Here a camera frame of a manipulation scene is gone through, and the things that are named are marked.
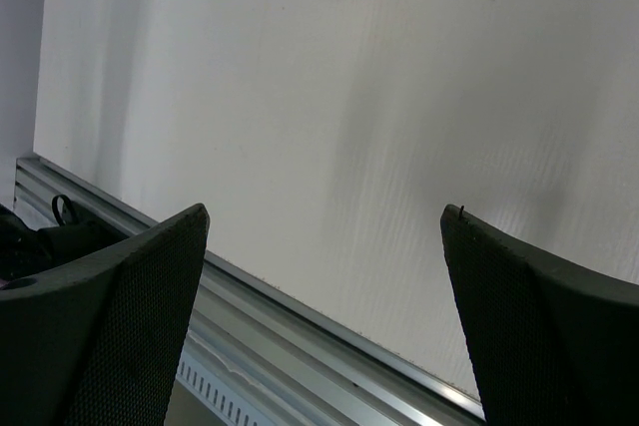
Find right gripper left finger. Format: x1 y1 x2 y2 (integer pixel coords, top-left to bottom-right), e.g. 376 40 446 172
1 204 209 425

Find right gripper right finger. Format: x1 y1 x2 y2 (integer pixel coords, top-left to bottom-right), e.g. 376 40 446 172
440 205 638 425

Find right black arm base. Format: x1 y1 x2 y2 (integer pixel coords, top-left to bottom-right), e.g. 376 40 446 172
1 195 126 286

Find slotted cable duct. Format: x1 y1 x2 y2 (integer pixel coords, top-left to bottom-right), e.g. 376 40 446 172
176 351 275 426

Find aluminium rail frame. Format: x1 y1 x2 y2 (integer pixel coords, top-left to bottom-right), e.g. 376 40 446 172
13 156 488 426

